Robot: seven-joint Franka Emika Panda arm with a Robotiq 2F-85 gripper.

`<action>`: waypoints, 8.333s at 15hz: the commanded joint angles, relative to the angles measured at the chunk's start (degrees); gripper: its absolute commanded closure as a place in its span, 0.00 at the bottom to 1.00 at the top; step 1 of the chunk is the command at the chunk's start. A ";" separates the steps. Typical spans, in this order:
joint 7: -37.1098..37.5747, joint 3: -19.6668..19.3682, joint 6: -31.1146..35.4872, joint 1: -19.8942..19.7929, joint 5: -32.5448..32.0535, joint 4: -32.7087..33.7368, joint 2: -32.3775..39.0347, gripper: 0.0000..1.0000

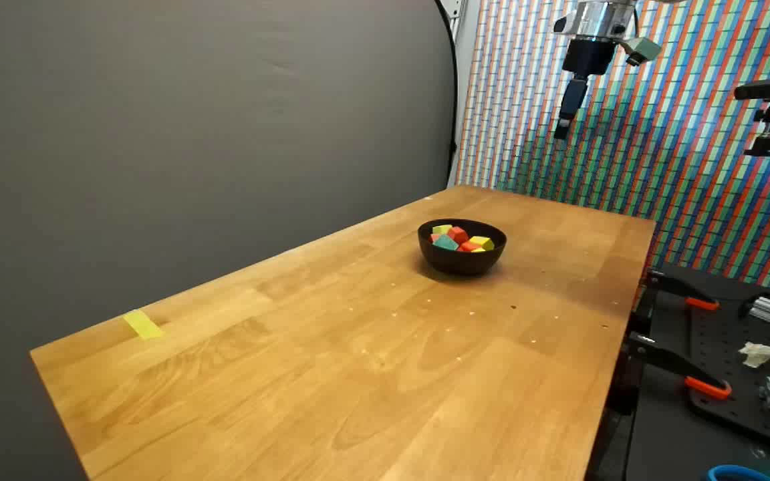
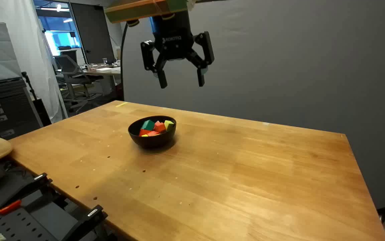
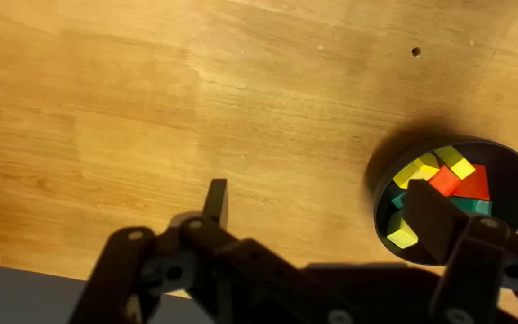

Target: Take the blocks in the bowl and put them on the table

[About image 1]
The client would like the grey collapsible backdrop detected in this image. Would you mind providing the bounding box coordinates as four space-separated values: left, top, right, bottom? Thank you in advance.
0 0 459 481

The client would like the multicoloured patterned cloth backdrop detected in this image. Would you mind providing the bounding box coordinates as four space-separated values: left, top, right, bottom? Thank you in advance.
449 0 770 295

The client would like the black clamp orange handle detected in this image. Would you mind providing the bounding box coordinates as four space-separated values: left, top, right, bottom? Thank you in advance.
624 328 735 407
643 267 725 316

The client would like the yellow tape strip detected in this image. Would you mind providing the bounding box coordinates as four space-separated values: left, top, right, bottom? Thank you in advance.
119 308 167 346

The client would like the black bowl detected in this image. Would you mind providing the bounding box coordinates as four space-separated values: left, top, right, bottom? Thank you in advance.
415 216 510 279

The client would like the small white crumpled object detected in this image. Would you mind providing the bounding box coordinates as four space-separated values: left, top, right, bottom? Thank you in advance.
738 339 770 371

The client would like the wrist mounted stereo camera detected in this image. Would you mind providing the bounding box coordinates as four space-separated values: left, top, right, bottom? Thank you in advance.
623 36 662 69

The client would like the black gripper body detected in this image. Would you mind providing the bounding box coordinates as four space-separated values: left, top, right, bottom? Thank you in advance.
562 39 618 81

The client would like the blue round-handled tool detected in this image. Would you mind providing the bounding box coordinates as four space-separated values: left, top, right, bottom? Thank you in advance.
703 462 770 481

